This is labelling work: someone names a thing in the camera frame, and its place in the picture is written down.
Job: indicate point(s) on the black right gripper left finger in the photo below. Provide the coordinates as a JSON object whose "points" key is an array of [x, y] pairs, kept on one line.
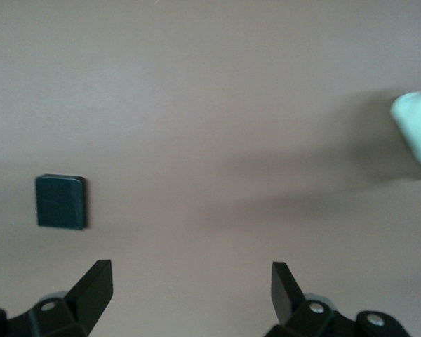
{"points": [[91, 291]]}

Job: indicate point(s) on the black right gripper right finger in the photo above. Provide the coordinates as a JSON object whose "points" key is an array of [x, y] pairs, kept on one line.
{"points": [[284, 291]]}

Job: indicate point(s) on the small black square box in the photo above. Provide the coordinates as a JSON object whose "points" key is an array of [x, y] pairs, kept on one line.
{"points": [[58, 201]]}

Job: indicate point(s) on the green dinosaur plush toy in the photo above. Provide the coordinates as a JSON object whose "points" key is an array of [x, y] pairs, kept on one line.
{"points": [[417, 130]]}

